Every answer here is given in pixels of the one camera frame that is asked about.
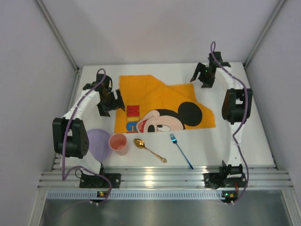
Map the right aluminium corner post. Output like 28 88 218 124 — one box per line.
243 0 287 70

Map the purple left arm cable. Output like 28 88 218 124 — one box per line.
61 68 113 205

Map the aluminium frame rail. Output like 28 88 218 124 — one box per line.
38 166 293 190

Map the lilac plate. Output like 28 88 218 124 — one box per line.
87 129 112 162

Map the pink plastic cup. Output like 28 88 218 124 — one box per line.
109 134 128 156

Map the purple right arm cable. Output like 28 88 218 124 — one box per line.
210 41 250 208

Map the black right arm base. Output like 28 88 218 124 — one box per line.
204 161 247 189

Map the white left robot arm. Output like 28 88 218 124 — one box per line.
52 68 125 181

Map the left aluminium corner post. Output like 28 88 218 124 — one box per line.
34 0 79 71

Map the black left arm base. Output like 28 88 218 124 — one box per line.
79 173 121 188

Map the orange Mickey Mouse cloth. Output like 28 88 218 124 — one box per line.
114 75 215 133

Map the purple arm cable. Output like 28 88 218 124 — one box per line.
61 68 113 205
210 41 250 208

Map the blue metallic fork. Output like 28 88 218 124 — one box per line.
170 133 194 170

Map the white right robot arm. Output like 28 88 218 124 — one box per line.
190 50 253 167

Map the grey slotted cable duct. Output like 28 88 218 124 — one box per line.
47 190 238 201

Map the gold ornate spoon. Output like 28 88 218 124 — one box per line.
134 138 167 163

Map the aluminium corner post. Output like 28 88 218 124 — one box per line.
34 0 79 71
243 0 287 70

